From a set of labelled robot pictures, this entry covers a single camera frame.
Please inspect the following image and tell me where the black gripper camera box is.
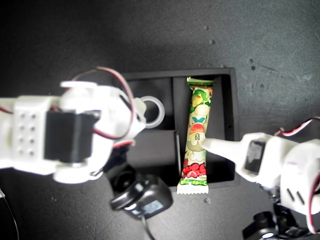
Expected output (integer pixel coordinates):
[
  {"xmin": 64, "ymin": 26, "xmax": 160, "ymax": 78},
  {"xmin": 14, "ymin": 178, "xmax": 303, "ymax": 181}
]
[
  {"xmin": 107, "ymin": 164, "xmax": 174, "ymax": 221},
  {"xmin": 241, "ymin": 210, "xmax": 311, "ymax": 240}
]

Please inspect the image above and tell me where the black tray with wells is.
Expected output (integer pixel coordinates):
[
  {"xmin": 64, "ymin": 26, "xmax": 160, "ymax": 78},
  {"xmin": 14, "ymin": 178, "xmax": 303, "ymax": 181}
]
[{"xmin": 121, "ymin": 67, "xmax": 241, "ymax": 189}]

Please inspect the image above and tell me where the green printed snack bar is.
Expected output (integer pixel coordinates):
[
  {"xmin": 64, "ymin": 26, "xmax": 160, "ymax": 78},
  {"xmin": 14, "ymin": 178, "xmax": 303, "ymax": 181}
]
[{"xmin": 176, "ymin": 76, "xmax": 217, "ymax": 195}]

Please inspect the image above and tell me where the white tape roll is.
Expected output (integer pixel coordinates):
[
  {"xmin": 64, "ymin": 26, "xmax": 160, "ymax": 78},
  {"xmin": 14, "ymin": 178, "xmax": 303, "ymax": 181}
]
[{"xmin": 139, "ymin": 95, "xmax": 166, "ymax": 130}]

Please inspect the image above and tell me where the red white servo wire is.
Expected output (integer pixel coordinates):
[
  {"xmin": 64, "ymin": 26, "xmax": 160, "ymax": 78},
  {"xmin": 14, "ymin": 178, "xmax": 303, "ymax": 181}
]
[
  {"xmin": 274, "ymin": 116, "xmax": 320, "ymax": 138},
  {"xmin": 305, "ymin": 172, "xmax": 320, "ymax": 235}
]

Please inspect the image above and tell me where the red black servo wire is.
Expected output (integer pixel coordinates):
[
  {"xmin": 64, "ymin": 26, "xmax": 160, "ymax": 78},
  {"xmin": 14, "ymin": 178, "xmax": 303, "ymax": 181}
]
[{"xmin": 71, "ymin": 65, "xmax": 138, "ymax": 141}]

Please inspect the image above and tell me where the black camera cable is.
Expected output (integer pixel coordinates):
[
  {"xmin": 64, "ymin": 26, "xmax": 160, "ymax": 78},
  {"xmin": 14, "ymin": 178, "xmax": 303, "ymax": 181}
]
[{"xmin": 140, "ymin": 215, "xmax": 156, "ymax": 240}]

